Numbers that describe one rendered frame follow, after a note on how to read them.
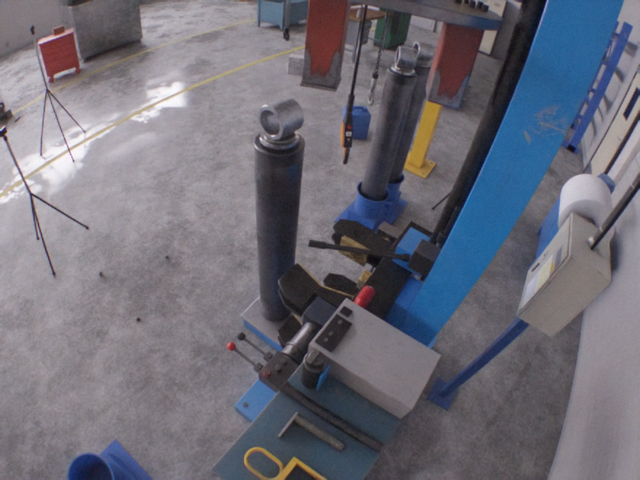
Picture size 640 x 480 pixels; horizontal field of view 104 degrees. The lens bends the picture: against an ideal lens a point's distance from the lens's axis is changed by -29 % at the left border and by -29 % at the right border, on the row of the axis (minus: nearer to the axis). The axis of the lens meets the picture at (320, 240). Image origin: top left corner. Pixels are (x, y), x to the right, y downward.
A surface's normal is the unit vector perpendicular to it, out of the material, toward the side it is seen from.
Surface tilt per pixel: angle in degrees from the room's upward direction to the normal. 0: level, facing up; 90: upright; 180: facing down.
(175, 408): 0
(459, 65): 90
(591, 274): 90
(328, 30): 90
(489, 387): 0
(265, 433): 0
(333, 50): 90
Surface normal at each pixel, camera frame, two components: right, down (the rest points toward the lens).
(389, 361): 0.10, -0.67
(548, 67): -0.57, 0.57
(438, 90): -0.20, 0.71
